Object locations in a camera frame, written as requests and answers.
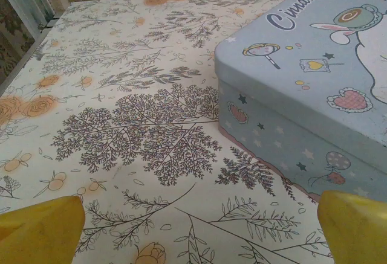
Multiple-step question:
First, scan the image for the floral printed tablecloth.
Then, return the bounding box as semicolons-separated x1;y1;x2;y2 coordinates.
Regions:
0;0;333;264

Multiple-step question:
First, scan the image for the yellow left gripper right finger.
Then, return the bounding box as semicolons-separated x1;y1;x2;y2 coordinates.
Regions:
316;189;387;264

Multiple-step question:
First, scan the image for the aluminium profile frame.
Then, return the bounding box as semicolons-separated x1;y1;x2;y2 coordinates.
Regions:
0;0;71;95

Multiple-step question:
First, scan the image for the light blue cartoon tin box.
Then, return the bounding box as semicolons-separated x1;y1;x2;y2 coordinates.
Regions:
213;0;387;205

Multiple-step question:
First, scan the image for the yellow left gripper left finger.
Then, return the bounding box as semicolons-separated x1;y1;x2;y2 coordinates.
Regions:
0;195;86;264

